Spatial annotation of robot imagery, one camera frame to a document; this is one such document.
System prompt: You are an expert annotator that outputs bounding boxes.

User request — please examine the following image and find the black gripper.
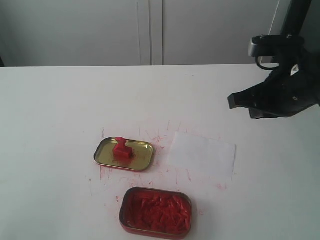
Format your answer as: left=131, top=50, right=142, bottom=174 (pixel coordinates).
left=227, top=47, right=320, bottom=120

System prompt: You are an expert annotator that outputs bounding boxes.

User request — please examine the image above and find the white paper sheet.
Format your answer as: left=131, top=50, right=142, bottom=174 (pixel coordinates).
left=167, top=132, right=236, bottom=178

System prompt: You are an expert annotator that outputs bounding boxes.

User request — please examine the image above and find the white cabinet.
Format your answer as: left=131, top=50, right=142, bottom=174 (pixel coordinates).
left=0, top=0, right=290, bottom=67

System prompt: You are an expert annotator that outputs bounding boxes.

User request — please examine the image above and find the red stamp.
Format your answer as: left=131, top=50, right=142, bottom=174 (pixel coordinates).
left=112, top=137, right=133, bottom=159

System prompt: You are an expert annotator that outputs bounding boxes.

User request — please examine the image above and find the gold tin lid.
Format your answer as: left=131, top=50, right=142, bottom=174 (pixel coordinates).
left=93, top=137, right=155, bottom=172

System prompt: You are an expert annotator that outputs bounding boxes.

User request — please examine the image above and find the red ink tin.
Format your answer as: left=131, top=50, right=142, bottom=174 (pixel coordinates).
left=119, top=187, right=192, bottom=240

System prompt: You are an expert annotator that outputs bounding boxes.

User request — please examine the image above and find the dark vertical post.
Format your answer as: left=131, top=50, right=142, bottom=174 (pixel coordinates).
left=280, top=0, right=312, bottom=36

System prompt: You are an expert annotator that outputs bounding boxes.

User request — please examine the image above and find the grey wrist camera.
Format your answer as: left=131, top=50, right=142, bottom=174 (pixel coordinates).
left=248, top=34, right=305, bottom=57

